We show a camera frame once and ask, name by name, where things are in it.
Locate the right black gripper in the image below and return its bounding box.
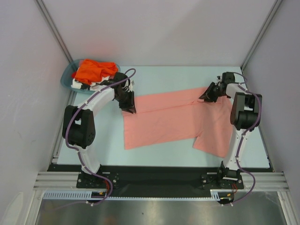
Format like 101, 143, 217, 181
200, 82, 225, 103

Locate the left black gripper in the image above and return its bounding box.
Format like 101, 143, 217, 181
115, 90, 136, 114

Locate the salmon pink t shirt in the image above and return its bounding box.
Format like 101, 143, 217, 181
123, 88, 233, 158

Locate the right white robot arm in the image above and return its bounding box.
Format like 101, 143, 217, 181
199, 82, 262, 188

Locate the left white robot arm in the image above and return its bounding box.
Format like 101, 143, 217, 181
62, 85, 136, 188

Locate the white t shirt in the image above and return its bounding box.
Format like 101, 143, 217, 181
71, 77, 109, 91

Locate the orange t shirt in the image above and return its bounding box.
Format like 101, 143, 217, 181
72, 59, 119, 85

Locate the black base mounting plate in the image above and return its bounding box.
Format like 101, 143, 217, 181
46, 164, 274, 199

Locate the blue plastic laundry basket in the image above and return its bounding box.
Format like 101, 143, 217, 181
60, 59, 120, 94

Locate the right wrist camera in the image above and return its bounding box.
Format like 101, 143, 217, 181
217, 72, 235, 86

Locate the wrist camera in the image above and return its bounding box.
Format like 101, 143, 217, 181
112, 72, 133, 92
217, 72, 235, 86

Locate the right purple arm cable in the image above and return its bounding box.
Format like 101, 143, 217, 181
220, 72, 262, 207

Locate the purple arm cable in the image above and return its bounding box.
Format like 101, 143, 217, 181
220, 72, 262, 207
53, 68, 137, 209

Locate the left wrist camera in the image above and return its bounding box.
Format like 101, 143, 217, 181
112, 72, 133, 92

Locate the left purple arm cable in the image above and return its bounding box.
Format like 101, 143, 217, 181
53, 68, 137, 209

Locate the blue slotted cable duct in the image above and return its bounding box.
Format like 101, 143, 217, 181
43, 190, 92, 200

